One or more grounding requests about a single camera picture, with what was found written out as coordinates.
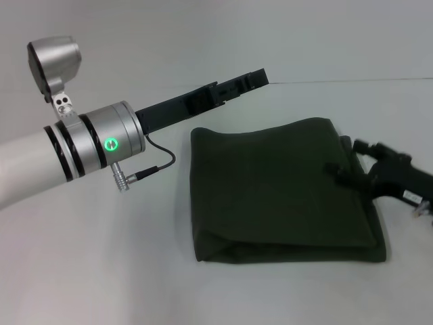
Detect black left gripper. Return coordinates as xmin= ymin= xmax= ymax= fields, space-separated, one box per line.
xmin=134 ymin=67 xmax=271 ymax=135

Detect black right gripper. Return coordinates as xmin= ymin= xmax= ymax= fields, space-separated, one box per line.
xmin=323 ymin=137 xmax=433 ymax=208

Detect dark green printed t-shirt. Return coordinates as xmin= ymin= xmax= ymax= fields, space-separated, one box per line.
xmin=189 ymin=116 xmax=388 ymax=264

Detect left arm connector cable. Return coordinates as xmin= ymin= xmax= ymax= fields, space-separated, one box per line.
xmin=111 ymin=133 xmax=177 ymax=194

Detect silver left camera mount bracket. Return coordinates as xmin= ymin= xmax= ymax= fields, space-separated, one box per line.
xmin=51 ymin=93 xmax=79 ymax=123

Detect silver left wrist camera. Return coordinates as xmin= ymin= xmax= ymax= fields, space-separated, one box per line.
xmin=26 ymin=35 xmax=83 ymax=103

